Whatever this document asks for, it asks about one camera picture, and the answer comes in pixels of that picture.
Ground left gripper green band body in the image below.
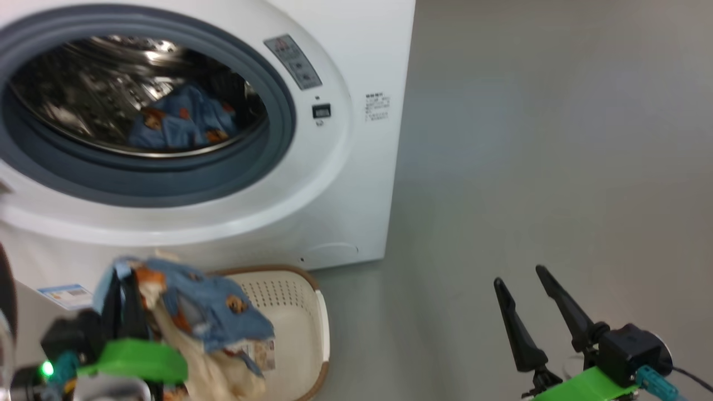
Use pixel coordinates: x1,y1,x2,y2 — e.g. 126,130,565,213
72,338,188,401

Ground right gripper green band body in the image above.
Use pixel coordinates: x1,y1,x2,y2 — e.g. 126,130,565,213
522,365,641,401

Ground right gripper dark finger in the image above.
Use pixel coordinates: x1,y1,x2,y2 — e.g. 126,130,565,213
535,265,595,353
494,277,549,373

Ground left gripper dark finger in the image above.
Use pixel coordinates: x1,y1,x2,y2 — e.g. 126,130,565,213
102,270,124,340
124,268,152,341

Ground blue printed garment cream lining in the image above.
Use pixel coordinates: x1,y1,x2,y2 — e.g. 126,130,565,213
92,256,276,401

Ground black round glass washer door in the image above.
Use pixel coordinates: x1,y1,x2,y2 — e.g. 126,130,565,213
0,242,18,401

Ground blue garment orange print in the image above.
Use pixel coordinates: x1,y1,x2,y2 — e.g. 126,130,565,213
128,84,240,151

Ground steel perforated washer drum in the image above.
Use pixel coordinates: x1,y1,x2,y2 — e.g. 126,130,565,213
8,35,268,158

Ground white front-load washing machine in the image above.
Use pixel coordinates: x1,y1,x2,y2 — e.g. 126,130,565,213
0,0,416,357

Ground blue energy label sticker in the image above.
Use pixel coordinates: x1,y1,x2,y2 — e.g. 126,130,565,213
38,284,94,311

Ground basket product label sticker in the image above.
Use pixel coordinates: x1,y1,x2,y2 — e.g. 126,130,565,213
240,340,276,371

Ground cream perforated basket brown rim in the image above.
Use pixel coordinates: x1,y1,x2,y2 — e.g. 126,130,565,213
206,265,330,401

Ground round drain filter cover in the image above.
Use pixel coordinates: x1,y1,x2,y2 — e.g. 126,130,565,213
304,242,360,265

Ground black printed text label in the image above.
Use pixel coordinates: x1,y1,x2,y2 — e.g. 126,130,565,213
365,93,390,122

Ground grey warning sticker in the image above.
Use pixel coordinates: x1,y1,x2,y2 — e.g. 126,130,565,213
263,35,323,91

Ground teal left camera connector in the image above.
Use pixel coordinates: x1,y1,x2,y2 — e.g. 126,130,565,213
53,351,79,401

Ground teal camera connector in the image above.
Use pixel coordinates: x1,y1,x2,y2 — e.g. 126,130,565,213
635,365,688,401
53,351,79,401

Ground teal right camera connector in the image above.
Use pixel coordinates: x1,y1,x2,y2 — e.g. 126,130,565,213
635,365,688,401

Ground thin black right camera cable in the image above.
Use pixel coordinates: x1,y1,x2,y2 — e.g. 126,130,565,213
671,365,713,393

